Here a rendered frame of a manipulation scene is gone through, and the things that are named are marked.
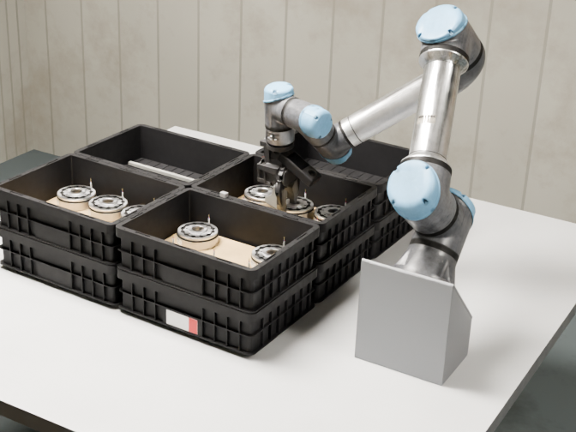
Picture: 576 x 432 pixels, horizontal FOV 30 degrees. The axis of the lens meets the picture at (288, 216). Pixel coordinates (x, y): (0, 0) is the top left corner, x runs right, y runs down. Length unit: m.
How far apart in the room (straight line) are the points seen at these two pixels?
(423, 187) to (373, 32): 2.12
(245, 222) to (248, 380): 0.47
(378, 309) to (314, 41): 2.26
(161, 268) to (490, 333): 0.81
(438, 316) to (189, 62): 2.75
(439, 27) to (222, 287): 0.77
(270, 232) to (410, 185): 0.47
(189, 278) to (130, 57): 2.70
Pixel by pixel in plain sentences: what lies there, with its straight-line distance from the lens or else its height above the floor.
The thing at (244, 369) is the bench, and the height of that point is 0.70.
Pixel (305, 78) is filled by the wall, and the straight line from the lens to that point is 4.57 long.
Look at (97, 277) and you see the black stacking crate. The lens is 2.68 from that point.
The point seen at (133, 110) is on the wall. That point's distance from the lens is 5.14.
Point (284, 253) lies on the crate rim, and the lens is 2.44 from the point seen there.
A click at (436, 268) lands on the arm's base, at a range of 2.39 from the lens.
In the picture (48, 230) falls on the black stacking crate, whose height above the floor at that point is 0.86.
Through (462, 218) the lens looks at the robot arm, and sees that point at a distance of 2.44.
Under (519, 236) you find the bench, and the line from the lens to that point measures 3.18.
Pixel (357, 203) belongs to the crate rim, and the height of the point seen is 0.92.
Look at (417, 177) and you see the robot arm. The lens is 2.32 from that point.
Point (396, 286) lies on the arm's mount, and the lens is 2.36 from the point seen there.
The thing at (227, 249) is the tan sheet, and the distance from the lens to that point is 2.67.
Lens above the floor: 2.02
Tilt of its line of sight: 25 degrees down
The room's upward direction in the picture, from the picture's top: 2 degrees clockwise
